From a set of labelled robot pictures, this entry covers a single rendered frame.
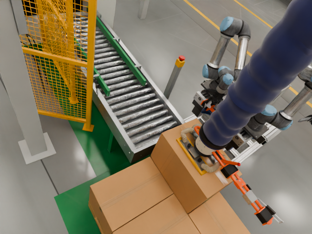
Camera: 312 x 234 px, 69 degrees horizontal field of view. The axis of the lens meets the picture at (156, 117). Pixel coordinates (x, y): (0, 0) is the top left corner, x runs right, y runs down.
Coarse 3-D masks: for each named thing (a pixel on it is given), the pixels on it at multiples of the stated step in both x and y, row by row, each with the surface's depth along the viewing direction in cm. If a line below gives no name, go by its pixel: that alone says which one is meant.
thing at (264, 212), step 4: (264, 208) 148; (256, 212) 147; (260, 212) 146; (264, 212) 146; (268, 212) 147; (260, 216) 146; (264, 216) 144; (268, 216) 145; (272, 216) 146; (260, 220) 147; (264, 220) 145; (268, 220) 144; (264, 224) 144
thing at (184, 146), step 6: (180, 138) 181; (180, 144) 178; (186, 144) 179; (192, 144) 181; (186, 150) 176; (192, 156) 173; (198, 156) 175; (192, 162) 172; (198, 162) 171; (204, 162) 173; (198, 168) 169
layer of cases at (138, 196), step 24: (144, 168) 204; (96, 192) 181; (120, 192) 186; (144, 192) 191; (168, 192) 196; (96, 216) 206; (120, 216) 175; (144, 216) 179; (168, 216) 184; (192, 216) 189; (216, 216) 194
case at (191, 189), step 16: (176, 128) 190; (160, 144) 190; (176, 144) 180; (160, 160) 199; (176, 160) 177; (208, 160) 178; (176, 176) 184; (192, 176) 166; (208, 176) 169; (224, 176) 173; (176, 192) 193; (192, 192) 172; (208, 192) 162; (192, 208) 179
